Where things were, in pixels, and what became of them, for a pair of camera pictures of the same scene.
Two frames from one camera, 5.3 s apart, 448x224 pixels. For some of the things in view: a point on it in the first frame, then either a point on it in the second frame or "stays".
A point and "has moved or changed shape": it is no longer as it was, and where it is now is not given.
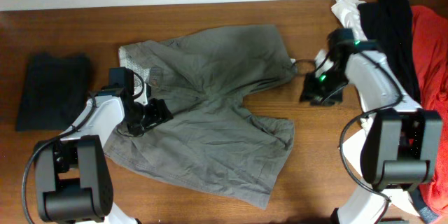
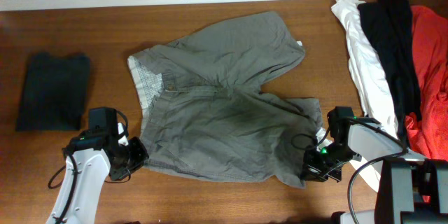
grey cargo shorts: (211, 141) has moved or changed shape
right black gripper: (309, 94) -> (313, 173)
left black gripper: (159, 113) -> (141, 153)
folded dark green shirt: (56, 89) stays
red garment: (430, 31) stays
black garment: (388, 24) stays
